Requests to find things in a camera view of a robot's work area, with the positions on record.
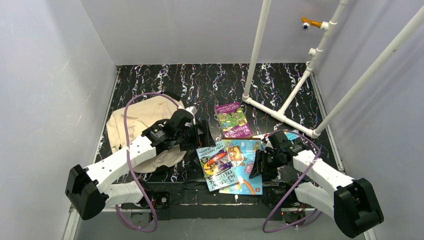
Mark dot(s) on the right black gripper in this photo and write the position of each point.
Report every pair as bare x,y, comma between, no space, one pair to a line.
262,163

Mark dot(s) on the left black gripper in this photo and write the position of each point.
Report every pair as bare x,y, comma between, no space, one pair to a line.
201,135

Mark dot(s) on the light blue cartoon notebook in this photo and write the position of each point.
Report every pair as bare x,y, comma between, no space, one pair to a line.
242,153

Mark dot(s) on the beige canvas student bag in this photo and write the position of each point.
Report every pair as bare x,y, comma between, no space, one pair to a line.
140,116

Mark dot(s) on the blue 143-storey treehouse book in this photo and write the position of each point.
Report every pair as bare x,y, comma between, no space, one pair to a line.
217,167

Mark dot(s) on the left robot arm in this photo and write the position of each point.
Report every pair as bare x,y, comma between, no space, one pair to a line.
90,189

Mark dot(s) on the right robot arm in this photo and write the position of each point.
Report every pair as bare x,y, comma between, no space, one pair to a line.
331,182

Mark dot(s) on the yellow crayon pack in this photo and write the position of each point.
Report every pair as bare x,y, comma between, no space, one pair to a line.
292,134

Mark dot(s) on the purple treehouse book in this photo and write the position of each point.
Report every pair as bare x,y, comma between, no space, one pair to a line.
232,121

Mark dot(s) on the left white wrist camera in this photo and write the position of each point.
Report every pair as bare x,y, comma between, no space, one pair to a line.
192,110

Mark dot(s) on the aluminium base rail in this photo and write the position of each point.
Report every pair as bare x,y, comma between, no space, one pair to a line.
242,214

